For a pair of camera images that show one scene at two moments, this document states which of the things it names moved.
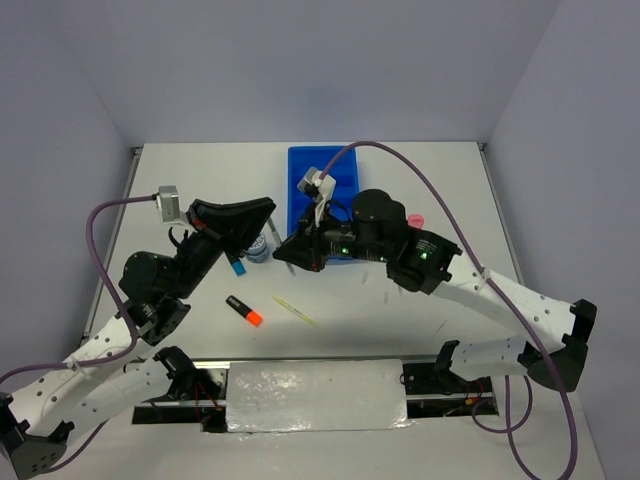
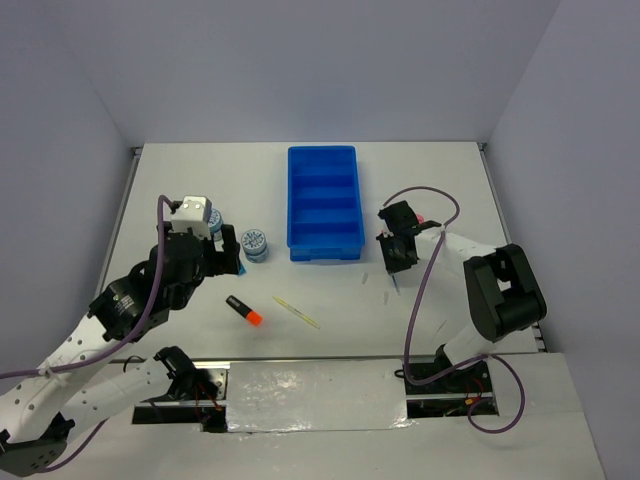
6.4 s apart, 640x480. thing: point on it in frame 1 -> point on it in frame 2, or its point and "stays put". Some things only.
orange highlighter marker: x=252 y=317 stays put
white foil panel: x=316 y=395 stays put
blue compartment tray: x=344 y=170 stays put
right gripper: x=305 y=247 -> x=393 y=265
